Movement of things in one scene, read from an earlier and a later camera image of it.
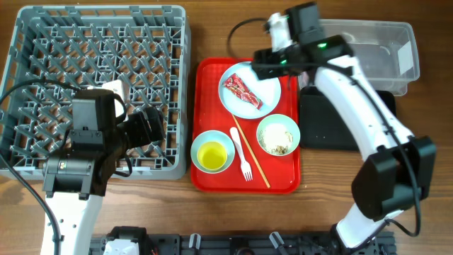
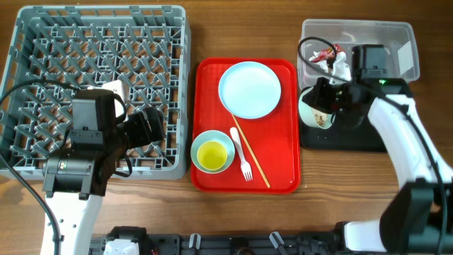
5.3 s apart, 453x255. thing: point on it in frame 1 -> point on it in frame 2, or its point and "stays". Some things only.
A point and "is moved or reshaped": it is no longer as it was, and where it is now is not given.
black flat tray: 319,129 stays
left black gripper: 143,135 stays
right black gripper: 264,59 -> 317,97
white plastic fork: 245,166 stays
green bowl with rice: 278,134 -> 312,116
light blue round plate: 267,91 stays
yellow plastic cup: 211,156 stays
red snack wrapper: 241,89 is moved or reshaped
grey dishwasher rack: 48,54 stays
